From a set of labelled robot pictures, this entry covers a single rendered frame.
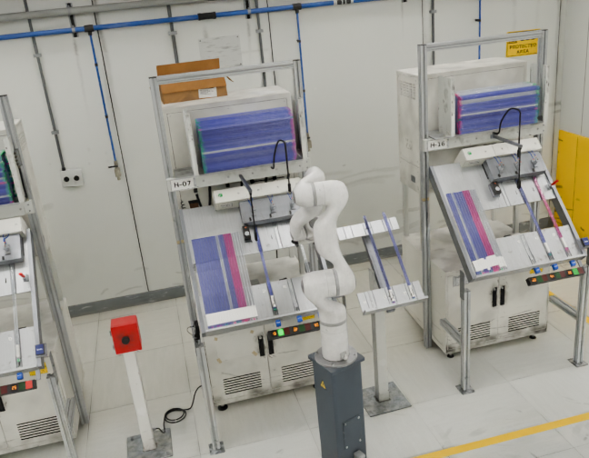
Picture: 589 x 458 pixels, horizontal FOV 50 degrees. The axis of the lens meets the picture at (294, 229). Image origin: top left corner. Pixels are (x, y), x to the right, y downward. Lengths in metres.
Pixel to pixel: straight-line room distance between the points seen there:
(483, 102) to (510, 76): 0.35
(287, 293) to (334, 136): 2.08
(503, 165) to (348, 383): 1.62
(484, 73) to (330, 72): 1.43
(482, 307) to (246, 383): 1.49
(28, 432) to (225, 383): 1.08
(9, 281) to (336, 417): 1.71
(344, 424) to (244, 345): 0.88
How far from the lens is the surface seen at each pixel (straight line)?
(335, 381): 2.83
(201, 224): 3.42
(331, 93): 4.99
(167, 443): 3.69
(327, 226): 2.59
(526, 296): 4.17
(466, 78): 3.91
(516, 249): 3.69
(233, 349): 3.60
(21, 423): 3.81
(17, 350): 3.28
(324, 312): 2.71
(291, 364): 3.74
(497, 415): 3.72
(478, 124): 3.78
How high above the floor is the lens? 2.25
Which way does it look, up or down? 21 degrees down
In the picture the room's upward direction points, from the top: 6 degrees counter-clockwise
